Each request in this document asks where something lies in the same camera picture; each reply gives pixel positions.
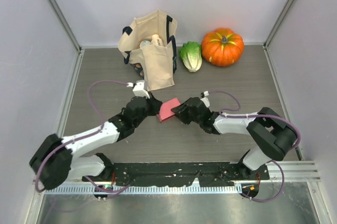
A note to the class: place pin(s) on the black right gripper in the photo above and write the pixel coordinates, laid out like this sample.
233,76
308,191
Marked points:
180,111

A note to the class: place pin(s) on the orange pumpkin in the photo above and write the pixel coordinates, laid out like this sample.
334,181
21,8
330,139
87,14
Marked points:
222,47

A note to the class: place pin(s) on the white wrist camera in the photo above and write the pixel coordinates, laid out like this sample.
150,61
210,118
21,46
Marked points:
139,88
204,98

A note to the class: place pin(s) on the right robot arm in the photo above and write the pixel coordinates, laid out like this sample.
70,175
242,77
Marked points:
273,135

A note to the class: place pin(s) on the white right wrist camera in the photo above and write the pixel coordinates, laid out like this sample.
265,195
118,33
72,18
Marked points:
204,98

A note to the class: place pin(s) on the beige canvas tote bag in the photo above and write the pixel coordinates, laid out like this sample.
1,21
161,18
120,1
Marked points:
154,64

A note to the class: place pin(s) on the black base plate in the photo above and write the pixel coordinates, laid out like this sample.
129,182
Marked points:
178,174

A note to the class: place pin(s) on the slotted cable duct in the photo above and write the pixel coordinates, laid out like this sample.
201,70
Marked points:
195,188

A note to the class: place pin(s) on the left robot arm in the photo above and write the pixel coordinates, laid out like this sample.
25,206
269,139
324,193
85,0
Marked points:
60,159

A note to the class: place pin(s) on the beige bottle in bag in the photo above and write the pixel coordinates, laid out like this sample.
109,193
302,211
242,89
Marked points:
156,40

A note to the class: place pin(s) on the green lettuce toy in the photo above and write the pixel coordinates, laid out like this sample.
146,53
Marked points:
191,55

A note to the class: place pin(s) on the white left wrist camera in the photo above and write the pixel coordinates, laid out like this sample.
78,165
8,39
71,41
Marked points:
139,88

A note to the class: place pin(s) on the white round container in bag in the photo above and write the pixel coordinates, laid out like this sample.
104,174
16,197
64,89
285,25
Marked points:
144,43

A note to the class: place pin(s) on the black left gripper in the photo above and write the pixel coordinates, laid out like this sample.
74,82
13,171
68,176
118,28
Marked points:
155,104

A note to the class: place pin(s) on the pink paper box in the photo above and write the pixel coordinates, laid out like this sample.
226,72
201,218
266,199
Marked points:
166,109

